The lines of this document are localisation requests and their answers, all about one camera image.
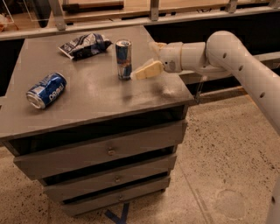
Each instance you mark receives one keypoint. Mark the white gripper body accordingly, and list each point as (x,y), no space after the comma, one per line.
(171,57)

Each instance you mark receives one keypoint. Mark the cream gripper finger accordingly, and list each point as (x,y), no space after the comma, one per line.
(157,47)
(149,69)

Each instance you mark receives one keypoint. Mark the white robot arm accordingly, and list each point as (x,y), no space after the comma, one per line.
(221,55)

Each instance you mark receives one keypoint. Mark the red bull can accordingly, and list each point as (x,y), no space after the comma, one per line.
(123,51)

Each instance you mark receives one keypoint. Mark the blue pepsi can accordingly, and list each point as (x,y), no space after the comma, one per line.
(46,91)

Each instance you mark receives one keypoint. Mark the crumpled blue chip bag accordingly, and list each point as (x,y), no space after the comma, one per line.
(85,46)

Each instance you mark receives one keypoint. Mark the top grey drawer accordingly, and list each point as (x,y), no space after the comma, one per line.
(48,163)

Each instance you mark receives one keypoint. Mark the grey drawer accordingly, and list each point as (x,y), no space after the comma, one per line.
(106,179)
(115,197)
(48,163)

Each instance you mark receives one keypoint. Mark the grey drawer cabinet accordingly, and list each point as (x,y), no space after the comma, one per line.
(94,106)

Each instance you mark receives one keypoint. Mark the middle grey drawer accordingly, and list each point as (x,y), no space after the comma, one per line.
(106,179)

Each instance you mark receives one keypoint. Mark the bottom grey drawer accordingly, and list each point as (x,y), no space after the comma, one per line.
(115,197)

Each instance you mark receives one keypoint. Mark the grey metal railing frame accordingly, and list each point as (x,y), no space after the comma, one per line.
(256,21)

